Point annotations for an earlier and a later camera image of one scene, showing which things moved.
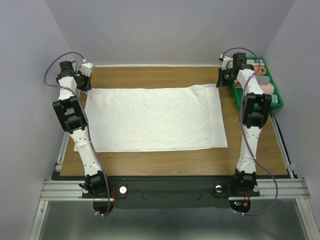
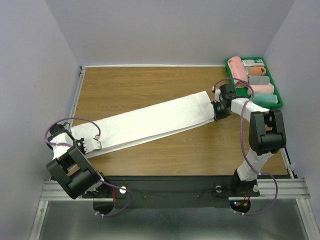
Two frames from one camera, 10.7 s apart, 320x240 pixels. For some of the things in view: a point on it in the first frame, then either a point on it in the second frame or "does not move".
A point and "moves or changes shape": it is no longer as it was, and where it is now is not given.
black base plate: [165, 191] does not move
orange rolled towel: [261, 71] does not move
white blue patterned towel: [255, 62] does not move
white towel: [125, 118] moves or changes shape
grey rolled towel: [263, 80] does not move
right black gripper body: [228, 77] to [220, 112]
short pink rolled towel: [267, 89] does not move
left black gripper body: [83, 81] to [80, 144]
